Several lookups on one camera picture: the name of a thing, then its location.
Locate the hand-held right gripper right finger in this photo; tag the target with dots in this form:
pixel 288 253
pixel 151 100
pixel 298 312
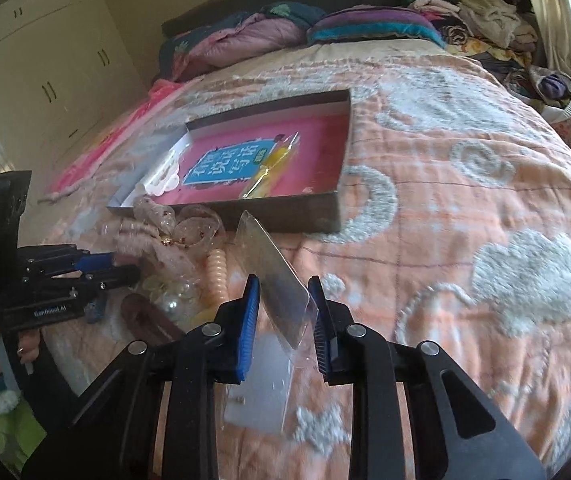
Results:
pixel 321 345

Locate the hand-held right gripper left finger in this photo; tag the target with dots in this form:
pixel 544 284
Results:
pixel 248 330

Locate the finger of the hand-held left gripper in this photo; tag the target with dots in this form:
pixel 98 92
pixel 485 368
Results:
pixel 115 276
pixel 92 261

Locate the brown hair claw clip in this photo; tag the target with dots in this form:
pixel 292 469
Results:
pixel 140 317

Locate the clear packet with white card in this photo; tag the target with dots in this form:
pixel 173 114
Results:
pixel 275 280

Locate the peach wavy hair clip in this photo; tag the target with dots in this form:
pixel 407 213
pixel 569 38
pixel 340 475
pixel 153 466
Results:
pixel 217 275

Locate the shallow cardboard box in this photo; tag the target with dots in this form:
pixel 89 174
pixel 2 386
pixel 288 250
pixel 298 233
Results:
pixel 285 215

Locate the clear bag with yellow item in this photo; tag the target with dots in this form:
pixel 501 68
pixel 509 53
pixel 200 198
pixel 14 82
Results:
pixel 270 167

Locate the white flower-shaped item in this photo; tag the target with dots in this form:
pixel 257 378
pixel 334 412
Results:
pixel 160 182

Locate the pink towel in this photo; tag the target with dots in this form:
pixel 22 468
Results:
pixel 110 135

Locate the cream wardrobe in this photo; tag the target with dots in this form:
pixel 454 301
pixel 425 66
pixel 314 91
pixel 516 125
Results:
pixel 40 60

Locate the pink book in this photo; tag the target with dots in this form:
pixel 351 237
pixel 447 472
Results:
pixel 315 160

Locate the orange and white bedspread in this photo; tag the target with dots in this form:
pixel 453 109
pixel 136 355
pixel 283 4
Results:
pixel 440 185

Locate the pink and navy folded quilt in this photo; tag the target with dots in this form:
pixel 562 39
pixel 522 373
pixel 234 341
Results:
pixel 245 40

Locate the beige bed sheet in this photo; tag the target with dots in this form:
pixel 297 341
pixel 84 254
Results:
pixel 340 57

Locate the purple and teal striped pillow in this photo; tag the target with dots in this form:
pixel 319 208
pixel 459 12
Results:
pixel 375 27

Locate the pile of clothes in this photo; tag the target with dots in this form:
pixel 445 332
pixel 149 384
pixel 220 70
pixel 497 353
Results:
pixel 485 15

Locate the cream curtain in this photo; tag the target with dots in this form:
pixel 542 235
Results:
pixel 550 10

